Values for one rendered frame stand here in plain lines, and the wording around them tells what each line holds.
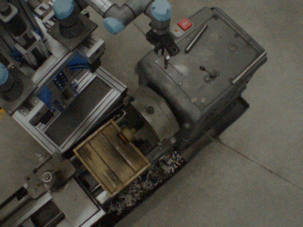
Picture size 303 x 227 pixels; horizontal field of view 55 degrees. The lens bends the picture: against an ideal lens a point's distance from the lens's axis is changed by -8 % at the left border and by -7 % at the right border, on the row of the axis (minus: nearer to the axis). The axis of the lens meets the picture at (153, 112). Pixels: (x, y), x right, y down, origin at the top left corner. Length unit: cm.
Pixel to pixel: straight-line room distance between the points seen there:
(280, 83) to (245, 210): 128
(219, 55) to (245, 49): 16
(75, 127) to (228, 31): 151
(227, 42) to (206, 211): 153
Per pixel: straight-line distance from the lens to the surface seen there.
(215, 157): 276
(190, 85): 154
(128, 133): 159
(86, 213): 173
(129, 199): 208
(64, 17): 168
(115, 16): 117
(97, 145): 184
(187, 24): 170
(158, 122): 151
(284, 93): 315
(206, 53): 163
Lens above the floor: 266
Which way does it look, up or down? 72 degrees down
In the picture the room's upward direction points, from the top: 1 degrees clockwise
